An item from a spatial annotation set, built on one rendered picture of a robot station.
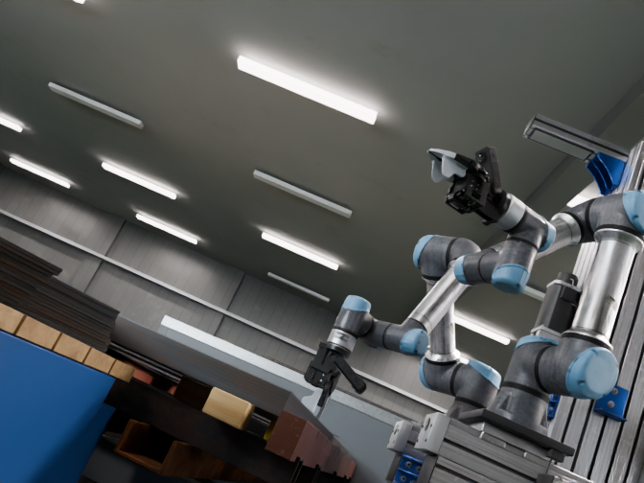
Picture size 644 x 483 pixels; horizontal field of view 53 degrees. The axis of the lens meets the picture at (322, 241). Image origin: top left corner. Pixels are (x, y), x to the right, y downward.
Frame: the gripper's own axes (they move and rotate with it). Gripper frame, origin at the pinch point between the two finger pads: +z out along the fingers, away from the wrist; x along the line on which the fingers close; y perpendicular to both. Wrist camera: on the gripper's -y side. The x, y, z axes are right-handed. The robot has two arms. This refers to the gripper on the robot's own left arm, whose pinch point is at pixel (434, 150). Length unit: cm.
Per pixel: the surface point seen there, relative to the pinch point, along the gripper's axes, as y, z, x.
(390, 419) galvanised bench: 28, -82, 110
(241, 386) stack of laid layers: 64, 23, -7
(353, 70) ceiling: -232, -63, 266
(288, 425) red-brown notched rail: 67, 16, -15
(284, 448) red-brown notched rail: 71, 16, -15
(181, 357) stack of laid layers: 63, 31, -1
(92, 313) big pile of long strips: 65, 47, -10
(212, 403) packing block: 69, 26, -9
